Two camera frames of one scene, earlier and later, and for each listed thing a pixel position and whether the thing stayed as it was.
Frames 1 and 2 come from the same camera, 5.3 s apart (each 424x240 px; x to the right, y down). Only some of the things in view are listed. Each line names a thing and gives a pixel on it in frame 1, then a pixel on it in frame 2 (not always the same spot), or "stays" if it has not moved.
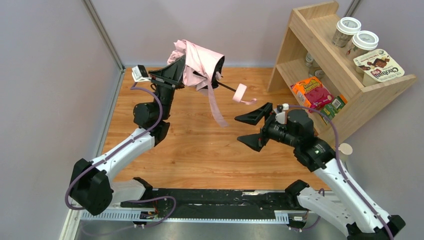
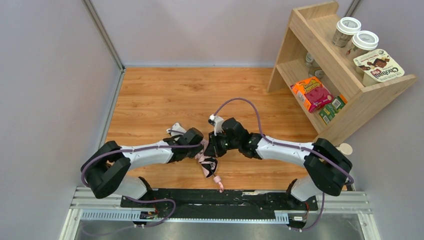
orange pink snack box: [312, 93] stays
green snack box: [333, 107] stays
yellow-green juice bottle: [345, 148] stays
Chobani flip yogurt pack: [376, 66] stays
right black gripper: [265, 127] to [211, 149]
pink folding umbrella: [202, 70] to [208, 164]
